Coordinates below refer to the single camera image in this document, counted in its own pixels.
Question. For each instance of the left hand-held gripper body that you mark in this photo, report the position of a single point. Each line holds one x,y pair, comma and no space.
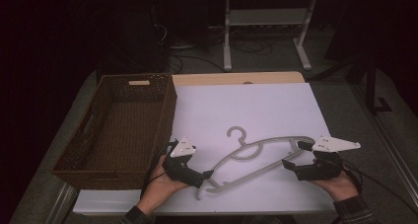
181,171

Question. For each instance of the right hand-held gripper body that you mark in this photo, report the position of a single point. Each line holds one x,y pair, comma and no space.
323,168

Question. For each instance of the grey plastic clothes hanger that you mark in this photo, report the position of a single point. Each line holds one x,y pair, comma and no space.
282,139

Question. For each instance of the brown wicker basket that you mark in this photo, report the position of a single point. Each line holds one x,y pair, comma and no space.
131,132

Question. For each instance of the person's right hand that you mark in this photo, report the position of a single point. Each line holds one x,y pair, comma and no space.
338,186

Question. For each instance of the person's left hand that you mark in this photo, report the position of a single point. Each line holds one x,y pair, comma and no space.
161,187

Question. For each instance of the white board sheet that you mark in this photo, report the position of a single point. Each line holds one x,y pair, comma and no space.
249,109

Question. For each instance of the black metal stand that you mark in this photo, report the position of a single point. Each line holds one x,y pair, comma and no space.
371,86

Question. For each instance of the dark computer tower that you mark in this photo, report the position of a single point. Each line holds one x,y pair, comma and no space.
134,36

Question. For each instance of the aluminium frame rail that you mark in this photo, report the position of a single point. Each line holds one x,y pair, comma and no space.
62,204
394,151

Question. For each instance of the white metal desk frame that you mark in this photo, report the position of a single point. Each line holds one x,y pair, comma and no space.
266,16

